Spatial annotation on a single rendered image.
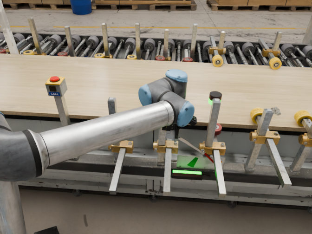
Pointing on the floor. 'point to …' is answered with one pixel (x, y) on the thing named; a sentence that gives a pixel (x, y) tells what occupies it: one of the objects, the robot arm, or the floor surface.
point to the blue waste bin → (81, 7)
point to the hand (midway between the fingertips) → (176, 139)
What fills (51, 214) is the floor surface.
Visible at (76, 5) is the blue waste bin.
